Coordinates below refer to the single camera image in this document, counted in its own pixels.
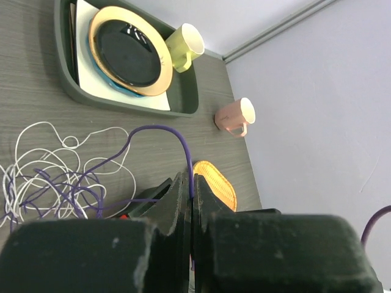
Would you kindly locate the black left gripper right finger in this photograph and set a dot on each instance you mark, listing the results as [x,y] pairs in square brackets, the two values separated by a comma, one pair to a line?
[268,251]

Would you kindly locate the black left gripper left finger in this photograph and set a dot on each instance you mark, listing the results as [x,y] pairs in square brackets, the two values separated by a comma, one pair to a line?
[146,254]

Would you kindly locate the black plastic bin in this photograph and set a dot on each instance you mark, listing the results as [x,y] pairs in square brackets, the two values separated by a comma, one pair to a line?
[146,199]

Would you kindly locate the woven orange basket tray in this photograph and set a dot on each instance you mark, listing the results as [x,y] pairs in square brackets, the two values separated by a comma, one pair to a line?
[219,184]

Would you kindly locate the pink mug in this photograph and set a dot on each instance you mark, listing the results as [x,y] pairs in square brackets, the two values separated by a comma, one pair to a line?
[236,117]

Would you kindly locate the dark green tray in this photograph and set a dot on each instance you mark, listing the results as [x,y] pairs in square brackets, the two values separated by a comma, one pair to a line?
[182,94]

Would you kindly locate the white paper sheet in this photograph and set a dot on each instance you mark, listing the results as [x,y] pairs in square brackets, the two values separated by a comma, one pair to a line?
[88,78]

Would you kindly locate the tan rimmed black plate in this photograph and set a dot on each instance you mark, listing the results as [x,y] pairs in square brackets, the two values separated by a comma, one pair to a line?
[130,51]

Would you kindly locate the green mug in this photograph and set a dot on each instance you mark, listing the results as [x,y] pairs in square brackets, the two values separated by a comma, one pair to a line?
[185,45]

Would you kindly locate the blue plate under plate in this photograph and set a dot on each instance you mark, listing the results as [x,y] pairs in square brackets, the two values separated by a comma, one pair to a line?
[116,86]

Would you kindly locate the aluminium frame post right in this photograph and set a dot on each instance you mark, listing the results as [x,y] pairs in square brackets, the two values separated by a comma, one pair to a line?
[286,23]

